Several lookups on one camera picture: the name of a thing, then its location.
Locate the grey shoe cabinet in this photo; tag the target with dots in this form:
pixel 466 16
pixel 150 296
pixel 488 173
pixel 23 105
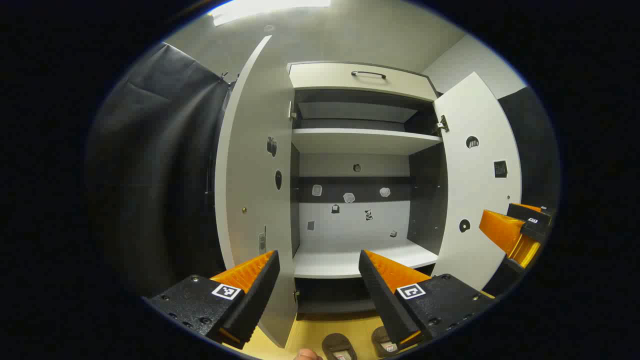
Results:
pixel 360 142

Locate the brown fuzzy slipper shoe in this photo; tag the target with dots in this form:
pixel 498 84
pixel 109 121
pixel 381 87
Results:
pixel 385 342
pixel 339 346

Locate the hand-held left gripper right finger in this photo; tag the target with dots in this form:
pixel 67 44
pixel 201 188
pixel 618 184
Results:
pixel 382 295

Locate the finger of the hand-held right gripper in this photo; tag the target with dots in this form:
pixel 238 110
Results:
pixel 502 230

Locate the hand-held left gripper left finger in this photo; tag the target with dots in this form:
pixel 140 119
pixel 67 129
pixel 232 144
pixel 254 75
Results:
pixel 260 287

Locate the black backdrop cloth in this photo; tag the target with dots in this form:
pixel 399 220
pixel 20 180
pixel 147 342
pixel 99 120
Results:
pixel 160 175

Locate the ceiling light panel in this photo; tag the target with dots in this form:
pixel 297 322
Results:
pixel 265 9

